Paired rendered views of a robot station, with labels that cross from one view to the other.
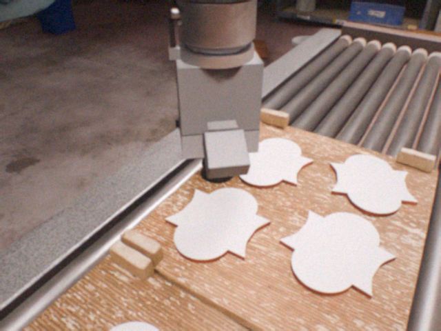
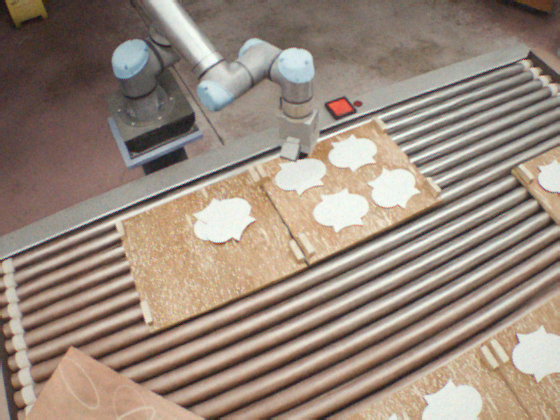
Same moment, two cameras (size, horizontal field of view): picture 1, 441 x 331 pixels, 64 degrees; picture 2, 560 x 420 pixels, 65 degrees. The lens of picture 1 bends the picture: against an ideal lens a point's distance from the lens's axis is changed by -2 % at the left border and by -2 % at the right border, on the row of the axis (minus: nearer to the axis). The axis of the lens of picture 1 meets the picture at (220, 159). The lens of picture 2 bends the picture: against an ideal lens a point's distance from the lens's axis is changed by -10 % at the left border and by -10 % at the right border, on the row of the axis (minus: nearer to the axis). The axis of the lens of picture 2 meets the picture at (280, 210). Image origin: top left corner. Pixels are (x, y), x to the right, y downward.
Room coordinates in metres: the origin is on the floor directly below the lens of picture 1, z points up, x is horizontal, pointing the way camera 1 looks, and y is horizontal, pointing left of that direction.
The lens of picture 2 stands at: (-0.37, -0.46, 1.98)
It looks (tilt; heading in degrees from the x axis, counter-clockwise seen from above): 54 degrees down; 37
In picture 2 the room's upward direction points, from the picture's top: 6 degrees counter-clockwise
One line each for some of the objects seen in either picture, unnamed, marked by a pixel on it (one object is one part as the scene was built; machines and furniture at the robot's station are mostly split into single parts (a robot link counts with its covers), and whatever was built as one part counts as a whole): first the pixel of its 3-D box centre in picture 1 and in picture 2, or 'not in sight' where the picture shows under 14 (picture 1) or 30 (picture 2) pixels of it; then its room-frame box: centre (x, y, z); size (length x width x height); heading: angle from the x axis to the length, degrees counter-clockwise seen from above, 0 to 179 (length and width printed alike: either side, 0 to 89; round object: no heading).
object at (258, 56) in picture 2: not in sight; (259, 62); (0.36, 0.11, 1.29); 0.11 x 0.11 x 0.08; 78
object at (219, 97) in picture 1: (217, 105); (294, 131); (0.33, 0.00, 1.13); 0.12 x 0.09 x 0.16; 9
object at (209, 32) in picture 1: (213, 21); (296, 101); (0.36, 0.01, 1.21); 0.08 x 0.08 x 0.05
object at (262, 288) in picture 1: (298, 207); (346, 184); (0.40, -0.12, 0.93); 0.41 x 0.35 x 0.02; 148
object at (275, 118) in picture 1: (273, 117); (379, 125); (0.64, -0.11, 0.95); 0.06 x 0.02 x 0.03; 58
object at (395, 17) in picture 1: (377, 9); not in sight; (4.64, -1.93, 0.25); 0.62 x 0.42 x 0.22; 68
